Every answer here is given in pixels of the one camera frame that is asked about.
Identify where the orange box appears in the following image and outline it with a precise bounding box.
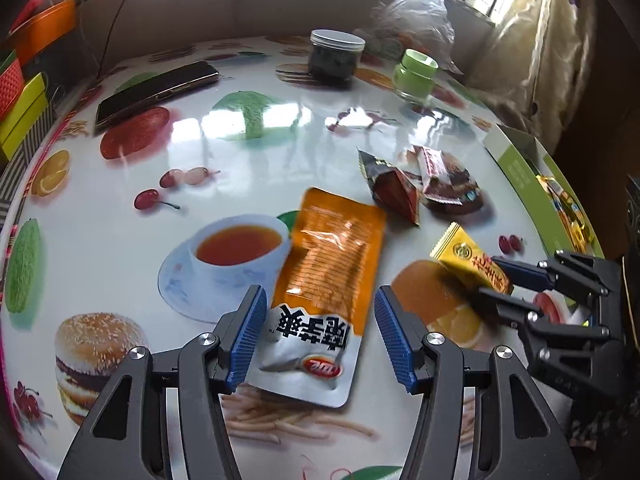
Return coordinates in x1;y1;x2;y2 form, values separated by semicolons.
10;0;78;53

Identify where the clear plastic bag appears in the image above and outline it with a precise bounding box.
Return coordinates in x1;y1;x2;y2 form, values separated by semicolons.
355;0;463;76

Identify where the yellow-green box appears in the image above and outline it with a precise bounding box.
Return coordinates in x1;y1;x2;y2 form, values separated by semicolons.
0;72;51;161

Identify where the dark jar with white lid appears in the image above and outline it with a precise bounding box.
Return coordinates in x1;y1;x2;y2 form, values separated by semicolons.
307;30;366;86

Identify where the black smartphone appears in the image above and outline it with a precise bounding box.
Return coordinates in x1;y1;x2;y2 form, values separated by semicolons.
95;61;221;131

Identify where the yellow packet with round logo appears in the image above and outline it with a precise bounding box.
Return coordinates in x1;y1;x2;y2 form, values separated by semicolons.
430;222;516;296

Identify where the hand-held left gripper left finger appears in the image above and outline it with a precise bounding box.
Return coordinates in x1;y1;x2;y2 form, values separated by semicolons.
57;284;268;480

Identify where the black and red triangular packet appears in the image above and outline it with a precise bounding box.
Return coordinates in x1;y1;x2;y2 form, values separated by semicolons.
356;147;422;226

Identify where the orange-red woven basket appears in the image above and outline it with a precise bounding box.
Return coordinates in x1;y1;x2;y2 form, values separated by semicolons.
0;57;26;121

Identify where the small green jar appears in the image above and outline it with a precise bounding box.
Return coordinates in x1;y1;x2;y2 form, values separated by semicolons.
392;49;439;103

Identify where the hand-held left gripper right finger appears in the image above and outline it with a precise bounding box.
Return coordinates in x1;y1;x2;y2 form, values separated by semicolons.
374;285;583;480

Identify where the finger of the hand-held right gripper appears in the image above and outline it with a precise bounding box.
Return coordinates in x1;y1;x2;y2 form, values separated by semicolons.
471;288;612;349
491;250;614;297

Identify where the red printed box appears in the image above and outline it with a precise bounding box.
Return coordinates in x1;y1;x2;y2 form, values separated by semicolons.
10;0;56;31

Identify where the green and white cardboard box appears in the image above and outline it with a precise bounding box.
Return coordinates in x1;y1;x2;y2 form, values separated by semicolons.
482;124;606;261

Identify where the red and white candy packet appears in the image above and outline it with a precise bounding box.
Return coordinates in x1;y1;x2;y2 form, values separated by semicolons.
411;145;465;206

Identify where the black cable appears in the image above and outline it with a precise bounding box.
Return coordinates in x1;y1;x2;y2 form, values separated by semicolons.
97;0;136;73

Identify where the orange and white snack pouch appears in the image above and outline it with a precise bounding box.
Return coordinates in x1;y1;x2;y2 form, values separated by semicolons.
247;187;388;408

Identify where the cream printed curtain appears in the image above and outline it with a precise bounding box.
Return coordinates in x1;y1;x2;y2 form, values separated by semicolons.
480;0;601;146

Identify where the long yellow snack bar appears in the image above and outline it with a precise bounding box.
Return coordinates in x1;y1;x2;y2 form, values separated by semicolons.
536;175;585;223
564;209;596;256

